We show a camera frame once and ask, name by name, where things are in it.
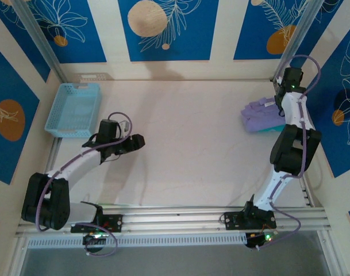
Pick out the white slotted cable duct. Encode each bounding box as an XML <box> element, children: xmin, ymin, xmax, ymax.
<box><xmin>26</xmin><ymin>232</ymin><xmax>247</xmax><ymax>250</ymax></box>

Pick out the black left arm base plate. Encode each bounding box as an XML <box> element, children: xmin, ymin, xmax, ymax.
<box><xmin>70</xmin><ymin>214</ymin><xmax>124</xmax><ymax>233</ymax></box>

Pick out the perforated metal bracket plate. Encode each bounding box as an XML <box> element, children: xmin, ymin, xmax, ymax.
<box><xmin>76</xmin><ymin>72</ymin><xmax>111</xmax><ymax>82</ymax></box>

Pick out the teal t-shirt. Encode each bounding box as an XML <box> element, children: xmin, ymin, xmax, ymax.
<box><xmin>255</xmin><ymin>124</ymin><xmax>287</xmax><ymax>135</ymax></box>

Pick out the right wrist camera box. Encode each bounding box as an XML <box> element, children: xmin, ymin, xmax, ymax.
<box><xmin>271</xmin><ymin>75</ymin><xmax>282</xmax><ymax>93</ymax></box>

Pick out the white table cover sheet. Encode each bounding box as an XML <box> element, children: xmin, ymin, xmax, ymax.
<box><xmin>38</xmin><ymin>79</ymin><xmax>309</xmax><ymax>207</ymax></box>

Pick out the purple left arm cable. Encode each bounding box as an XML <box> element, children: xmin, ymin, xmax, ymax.
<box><xmin>36</xmin><ymin>112</ymin><xmax>132</xmax><ymax>258</ymax></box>

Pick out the purple t-shirt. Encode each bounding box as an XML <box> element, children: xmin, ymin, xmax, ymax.
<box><xmin>239</xmin><ymin>96</ymin><xmax>287</xmax><ymax>135</ymax></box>

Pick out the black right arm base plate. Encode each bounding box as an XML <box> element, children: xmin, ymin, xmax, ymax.
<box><xmin>223</xmin><ymin>211</ymin><xmax>278</xmax><ymax>231</ymax></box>

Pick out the aluminium frame post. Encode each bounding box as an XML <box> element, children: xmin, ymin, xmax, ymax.
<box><xmin>12</xmin><ymin>0</ymin><xmax>69</xmax><ymax>85</ymax></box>
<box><xmin>271</xmin><ymin>0</ymin><xmax>322</xmax><ymax>85</ymax></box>

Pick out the light blue plastic basket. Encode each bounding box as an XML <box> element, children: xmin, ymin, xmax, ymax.
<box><xmin>44</xmin><ymin>83</ymin><xmax>102</xmax><ymax>138</ymax></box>

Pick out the long aluminium mounting rail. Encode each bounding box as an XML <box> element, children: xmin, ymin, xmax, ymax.
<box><xmin>15</xmin><ymin>205</ymin><xmax>332</xmax><ymax>238</ymax></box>

